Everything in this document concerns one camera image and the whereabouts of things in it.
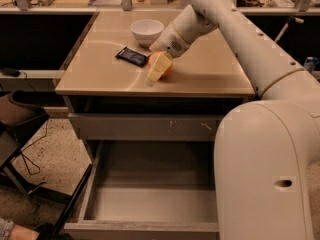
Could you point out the person's forearm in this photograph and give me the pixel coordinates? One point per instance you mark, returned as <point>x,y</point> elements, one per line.
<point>12,231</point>

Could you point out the beige top drawer cabinet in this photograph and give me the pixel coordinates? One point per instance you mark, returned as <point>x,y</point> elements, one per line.
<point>207,69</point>

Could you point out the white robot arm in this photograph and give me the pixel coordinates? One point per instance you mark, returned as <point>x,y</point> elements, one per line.
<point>263,148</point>

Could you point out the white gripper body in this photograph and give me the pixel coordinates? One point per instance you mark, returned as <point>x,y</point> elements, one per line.
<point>169,41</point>

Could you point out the black power adapter left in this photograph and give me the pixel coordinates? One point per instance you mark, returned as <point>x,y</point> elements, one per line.
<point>10,72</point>

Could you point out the dark blue snack packet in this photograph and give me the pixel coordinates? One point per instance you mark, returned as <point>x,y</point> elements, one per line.
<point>132,56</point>

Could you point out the white ceramic bowl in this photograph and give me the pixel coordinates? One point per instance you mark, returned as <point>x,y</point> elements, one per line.
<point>146,31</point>

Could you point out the white stick with black tip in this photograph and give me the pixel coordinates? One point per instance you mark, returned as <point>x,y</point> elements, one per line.
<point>290,20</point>

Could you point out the grey open middle drawer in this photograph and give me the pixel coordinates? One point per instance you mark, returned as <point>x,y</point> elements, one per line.
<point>145,190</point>

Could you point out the dark brown chair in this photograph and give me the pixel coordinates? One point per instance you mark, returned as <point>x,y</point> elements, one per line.
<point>19,121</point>

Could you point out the orange fruit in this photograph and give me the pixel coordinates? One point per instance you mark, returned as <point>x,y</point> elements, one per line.
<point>166,67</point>

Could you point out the black camera tripod leg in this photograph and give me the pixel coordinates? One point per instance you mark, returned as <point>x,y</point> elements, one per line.
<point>72,200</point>

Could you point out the grey closed top drawer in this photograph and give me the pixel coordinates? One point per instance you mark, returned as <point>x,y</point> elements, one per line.
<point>145,127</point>

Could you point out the blue white can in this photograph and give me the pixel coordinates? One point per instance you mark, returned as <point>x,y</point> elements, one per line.
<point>311,63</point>

